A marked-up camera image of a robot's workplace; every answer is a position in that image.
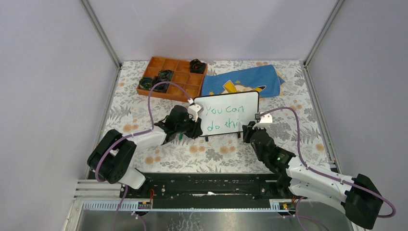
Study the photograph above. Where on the right aluminium frame post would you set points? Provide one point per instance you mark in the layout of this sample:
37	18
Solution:
335	10

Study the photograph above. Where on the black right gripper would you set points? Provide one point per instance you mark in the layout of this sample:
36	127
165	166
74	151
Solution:
248	130

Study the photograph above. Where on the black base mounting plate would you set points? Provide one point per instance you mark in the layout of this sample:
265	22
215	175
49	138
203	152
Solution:
248	191

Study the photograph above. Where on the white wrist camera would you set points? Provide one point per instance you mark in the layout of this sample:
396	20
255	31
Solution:
194	109
262	121

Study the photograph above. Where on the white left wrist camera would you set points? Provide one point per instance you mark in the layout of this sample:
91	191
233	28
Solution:
194	109

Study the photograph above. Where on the slotted cable duct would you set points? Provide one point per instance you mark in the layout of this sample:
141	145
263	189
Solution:
93	190

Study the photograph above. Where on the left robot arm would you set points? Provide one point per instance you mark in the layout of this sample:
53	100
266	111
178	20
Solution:
111	158

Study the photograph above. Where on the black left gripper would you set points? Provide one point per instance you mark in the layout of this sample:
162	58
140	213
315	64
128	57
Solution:
196	131

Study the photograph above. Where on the left aluminium frame post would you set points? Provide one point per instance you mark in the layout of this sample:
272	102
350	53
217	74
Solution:
100	32

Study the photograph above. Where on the aluminium frame post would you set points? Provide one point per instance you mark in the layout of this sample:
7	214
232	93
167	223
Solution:
335	10
100	32

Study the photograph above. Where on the black framed whiteboard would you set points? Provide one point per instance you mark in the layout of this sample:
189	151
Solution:
227	113

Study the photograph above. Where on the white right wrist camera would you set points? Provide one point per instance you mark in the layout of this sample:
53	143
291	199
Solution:
262	121

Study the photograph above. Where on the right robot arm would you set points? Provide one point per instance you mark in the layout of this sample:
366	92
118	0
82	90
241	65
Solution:
350	195

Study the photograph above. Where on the blue cartoon cloth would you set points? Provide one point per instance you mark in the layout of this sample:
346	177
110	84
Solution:
263	79

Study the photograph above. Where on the wooden compartment tray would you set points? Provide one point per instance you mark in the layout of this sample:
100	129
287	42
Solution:
185	77

